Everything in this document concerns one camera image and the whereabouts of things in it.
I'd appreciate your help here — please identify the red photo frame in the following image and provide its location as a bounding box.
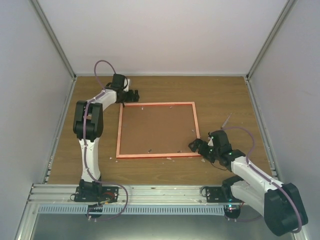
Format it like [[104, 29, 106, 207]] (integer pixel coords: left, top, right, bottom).
[[116, 101, 200, 159]]

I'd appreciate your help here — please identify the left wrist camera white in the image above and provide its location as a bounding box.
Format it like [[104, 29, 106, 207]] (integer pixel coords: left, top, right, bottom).
[[123, 77, 132, 92]]

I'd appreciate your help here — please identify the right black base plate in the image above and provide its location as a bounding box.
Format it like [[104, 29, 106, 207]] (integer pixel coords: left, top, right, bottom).
[[200, 186, 242, 204]]

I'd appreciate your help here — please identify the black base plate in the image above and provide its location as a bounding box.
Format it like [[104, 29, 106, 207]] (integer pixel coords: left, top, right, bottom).
[[200, 186, 242, 204], [70, 179, 119, 204]]

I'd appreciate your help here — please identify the grey slotted cable duct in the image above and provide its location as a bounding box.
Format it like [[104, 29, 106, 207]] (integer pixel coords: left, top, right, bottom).
[[38, 204, 225, 216]]

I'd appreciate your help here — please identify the aluminium front rail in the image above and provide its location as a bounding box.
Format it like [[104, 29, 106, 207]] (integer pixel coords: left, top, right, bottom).
[[27, 184, 229, 205]]

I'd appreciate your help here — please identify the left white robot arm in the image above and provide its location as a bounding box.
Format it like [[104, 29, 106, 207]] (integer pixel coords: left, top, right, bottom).
[[73, 73, 140, 184]]

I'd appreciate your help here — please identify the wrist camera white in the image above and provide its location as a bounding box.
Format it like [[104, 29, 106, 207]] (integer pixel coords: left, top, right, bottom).
[[207, 133, 214, 147], [123, 77, 132, 92]]

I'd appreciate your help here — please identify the right aluminium corner post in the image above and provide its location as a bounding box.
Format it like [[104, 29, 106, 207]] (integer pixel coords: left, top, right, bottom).
[[245, 0, 297, 81]]

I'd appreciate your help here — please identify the purple cable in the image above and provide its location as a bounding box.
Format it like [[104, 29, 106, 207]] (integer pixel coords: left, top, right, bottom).
[[82, 59, 130, 222], [223, 126, 303, 233]]

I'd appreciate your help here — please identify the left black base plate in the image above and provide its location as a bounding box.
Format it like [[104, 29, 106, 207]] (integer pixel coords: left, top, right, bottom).
[[70, 179, 119, 204]]

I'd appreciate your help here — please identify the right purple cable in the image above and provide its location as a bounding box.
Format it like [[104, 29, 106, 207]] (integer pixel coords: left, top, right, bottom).
[[223, 126, 303, 233]]

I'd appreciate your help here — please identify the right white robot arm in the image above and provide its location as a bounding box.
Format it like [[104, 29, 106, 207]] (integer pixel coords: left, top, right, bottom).
[[188, 129, 308, 237]]

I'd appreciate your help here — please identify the left aluminium corner post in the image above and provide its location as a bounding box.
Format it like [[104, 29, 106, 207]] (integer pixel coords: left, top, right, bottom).
[[29, 0, 77, 80]]

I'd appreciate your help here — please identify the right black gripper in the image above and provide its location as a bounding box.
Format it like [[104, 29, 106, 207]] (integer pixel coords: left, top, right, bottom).
[[188, 139, 220, 163]]

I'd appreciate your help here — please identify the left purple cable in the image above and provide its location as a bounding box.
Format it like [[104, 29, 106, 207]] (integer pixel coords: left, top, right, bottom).
[[82, 59, 130, 222]]

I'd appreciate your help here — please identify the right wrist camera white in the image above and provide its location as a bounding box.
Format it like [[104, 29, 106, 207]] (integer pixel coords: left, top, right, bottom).
[[207, 133, 214, 147]]

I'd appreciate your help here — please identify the aluminium corner post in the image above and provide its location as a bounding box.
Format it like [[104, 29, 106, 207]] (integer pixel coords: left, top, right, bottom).
[[245, 0, 297, 81], [29, 0, 77, 80]]

